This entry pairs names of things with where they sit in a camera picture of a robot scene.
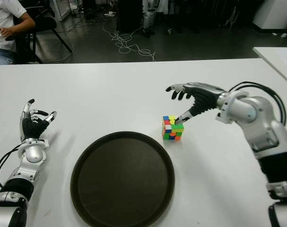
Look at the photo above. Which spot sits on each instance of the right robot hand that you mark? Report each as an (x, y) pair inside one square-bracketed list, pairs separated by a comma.
[(202, 97)]

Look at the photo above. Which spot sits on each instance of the black column cabinet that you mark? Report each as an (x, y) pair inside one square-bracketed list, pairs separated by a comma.
[(129, 14)]

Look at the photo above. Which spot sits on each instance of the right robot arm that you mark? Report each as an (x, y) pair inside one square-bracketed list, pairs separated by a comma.
[(264, 127)]

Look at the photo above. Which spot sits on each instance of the dark round plate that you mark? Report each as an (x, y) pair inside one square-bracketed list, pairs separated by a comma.
[(122, 179)]

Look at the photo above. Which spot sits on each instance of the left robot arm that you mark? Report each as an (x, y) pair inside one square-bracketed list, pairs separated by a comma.
[(33, 153)]

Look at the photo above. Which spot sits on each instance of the multicoloured Rubik's cube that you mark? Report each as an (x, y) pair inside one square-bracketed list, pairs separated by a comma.
[(173, 132)]

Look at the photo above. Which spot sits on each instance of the white glass display cabinet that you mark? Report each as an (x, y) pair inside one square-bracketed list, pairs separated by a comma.
[(61, 9)]

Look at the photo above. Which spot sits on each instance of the silver folding stand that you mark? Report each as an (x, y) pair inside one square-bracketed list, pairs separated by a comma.
[(232, 19)]

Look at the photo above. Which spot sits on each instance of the silver humanoid robot legs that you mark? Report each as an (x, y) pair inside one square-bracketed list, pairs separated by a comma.
[(148, 19)]

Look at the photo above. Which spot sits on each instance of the black chair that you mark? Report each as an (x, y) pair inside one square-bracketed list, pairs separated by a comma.
[(46, 23)]

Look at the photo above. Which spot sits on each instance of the white cabinet with black base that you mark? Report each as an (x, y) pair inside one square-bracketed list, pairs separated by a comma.
[(273, 14)]

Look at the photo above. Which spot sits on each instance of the white side table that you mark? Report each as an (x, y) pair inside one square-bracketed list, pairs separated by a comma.
[(278, 59)]

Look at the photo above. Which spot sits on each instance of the white power strip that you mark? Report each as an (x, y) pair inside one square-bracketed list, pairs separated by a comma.
[(110, 14)]

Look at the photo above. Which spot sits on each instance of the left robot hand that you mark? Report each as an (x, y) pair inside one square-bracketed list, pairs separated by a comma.
[(31, 127)]

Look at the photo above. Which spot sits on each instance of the small white floor object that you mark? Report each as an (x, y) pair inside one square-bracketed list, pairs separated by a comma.
[(284, 35)]

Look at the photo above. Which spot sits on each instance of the seated person in white shirt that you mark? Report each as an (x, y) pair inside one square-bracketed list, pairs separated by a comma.
[(3, 19)]

